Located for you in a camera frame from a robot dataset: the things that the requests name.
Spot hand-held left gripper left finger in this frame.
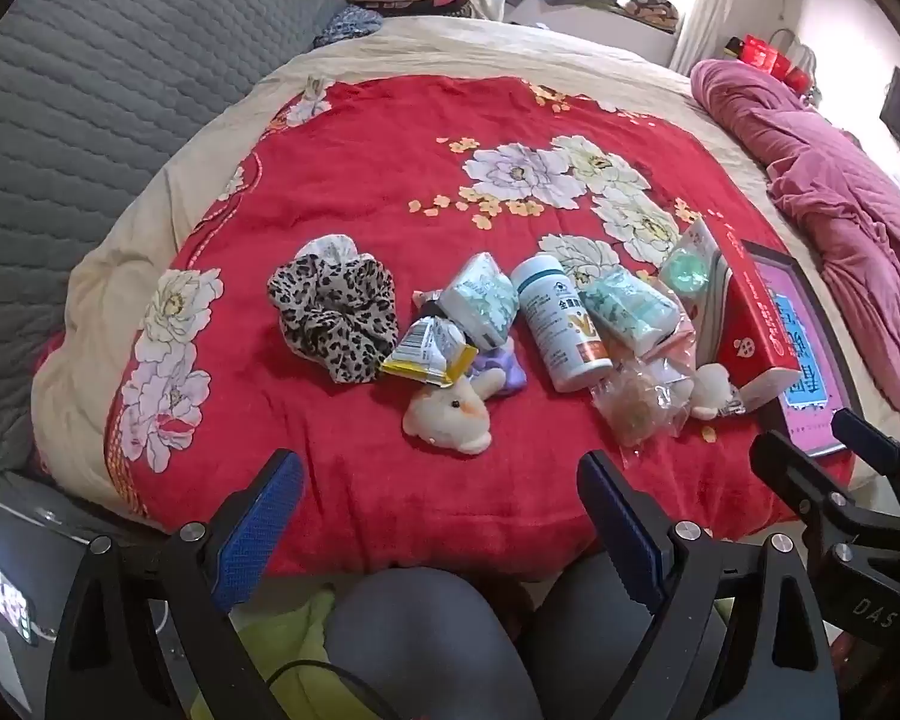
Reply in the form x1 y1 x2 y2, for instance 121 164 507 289
45 448 323 720

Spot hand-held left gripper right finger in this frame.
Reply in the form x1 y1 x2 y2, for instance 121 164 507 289
576 450 841 720

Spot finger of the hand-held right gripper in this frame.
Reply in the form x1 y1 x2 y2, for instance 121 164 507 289
832 409 900 526
750 431 900 548

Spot black framed pink tray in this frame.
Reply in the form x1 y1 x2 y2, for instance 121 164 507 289
739 240 871 460

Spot plush toy with pink dress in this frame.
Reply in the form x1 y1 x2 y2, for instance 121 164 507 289
686 362 747 421

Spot brown scrunchie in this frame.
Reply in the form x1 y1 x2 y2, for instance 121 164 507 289
589 356 698 470

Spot pink face mask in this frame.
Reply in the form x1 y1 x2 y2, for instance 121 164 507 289
607 315 702 391

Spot leopard print scrunchie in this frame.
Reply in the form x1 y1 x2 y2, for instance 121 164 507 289
266 251 400 385

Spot plush toy with purple dress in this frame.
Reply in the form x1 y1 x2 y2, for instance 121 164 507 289
403 337 530 458

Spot teal printed tissue pack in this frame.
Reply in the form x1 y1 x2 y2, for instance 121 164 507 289
439 251 520 350
577 272 683 353

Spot white patterned scrunchie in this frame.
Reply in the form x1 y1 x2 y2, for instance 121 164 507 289
292 235 380 271

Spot person's right leg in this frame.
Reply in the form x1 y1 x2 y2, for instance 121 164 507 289
525 555 721 720

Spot person's leg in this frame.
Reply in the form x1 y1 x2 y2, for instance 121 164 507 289
322 566 541 720
525 555 721 720

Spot yellow-green cloth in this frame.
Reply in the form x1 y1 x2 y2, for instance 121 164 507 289
225 589 338 720

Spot red and white box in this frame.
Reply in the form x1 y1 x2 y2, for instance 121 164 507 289
694 223 802 412

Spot person's left leg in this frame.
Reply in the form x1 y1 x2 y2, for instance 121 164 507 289
322 566 541 720

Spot white vitamin bottle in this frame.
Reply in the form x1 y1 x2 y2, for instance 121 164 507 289
511 255 614 393

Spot green round item in packet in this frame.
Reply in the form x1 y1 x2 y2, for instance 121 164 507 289
658 219 721 308

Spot yellow snack packet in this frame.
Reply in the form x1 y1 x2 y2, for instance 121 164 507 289
379 315 479 389

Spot pink quilt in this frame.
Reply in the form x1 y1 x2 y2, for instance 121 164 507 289
690 58 900 383

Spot red floral blanket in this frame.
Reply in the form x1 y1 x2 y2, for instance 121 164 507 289
30 75 856 578

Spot large red container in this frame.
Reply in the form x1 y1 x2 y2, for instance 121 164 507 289
739 36 785 76

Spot grey quilted headboard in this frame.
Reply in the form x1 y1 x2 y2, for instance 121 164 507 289
0 0 346 481

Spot brown patterned cloth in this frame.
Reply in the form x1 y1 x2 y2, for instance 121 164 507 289
622 0 683 32

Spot blue patterned cloth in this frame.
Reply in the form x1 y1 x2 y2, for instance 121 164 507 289
319 6 383 50

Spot beige bed sheet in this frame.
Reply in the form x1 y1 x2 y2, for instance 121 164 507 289
30 15 900 526

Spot black cable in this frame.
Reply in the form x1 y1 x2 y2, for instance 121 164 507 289
255 658 376 720

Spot metal wire rack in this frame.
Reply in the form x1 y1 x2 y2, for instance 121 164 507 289
765 26 818 72

